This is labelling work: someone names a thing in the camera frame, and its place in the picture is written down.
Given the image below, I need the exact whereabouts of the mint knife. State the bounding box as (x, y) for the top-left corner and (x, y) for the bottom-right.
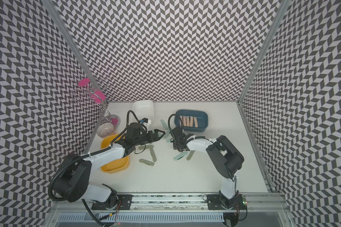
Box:
(173, 151), (188, 161)
(161, 119), (169, 130)

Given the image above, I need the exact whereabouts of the mint knife angled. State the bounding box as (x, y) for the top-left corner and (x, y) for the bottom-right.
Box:
(163, 131), (170, 139)

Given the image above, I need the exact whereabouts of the mint knife top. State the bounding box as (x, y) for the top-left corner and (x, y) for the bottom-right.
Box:
(161, 119), (169, 130)

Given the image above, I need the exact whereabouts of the olive knife horizontal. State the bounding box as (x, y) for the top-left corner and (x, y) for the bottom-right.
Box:
(138, 145), (154, 149)

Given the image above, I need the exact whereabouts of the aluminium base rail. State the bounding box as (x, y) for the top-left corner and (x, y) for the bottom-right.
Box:
(49, 192), (290, 213)

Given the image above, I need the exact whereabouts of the dark teal storage box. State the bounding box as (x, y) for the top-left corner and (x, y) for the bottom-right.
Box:
(174, 109), (208, 132)

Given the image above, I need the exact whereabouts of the yellow storage box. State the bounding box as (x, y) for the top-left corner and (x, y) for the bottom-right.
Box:
(100, 134), (130, 174)

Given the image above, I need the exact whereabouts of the olive knife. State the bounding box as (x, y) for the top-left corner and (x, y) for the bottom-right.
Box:
(139, 159), (154, 166)
(186, 150), (195, 161)

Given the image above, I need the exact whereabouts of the white storage box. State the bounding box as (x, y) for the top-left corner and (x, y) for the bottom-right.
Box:
(132, 100), (154, 125)

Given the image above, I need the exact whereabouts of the mint knife lower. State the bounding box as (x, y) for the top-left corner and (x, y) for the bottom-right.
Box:
(173, 151), (188, 161)

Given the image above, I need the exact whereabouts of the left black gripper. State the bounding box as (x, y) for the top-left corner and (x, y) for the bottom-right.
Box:
(134, 129), (166, 147)

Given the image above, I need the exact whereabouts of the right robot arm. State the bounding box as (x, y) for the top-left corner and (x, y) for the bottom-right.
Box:
(167, 114), (244, 210)

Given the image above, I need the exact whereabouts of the olive knife vertical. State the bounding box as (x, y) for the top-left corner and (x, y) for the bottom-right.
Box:
(150, 148), (157, 162)

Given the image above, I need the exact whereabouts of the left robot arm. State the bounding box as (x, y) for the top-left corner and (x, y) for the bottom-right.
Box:
(48, 118), (166, 209)

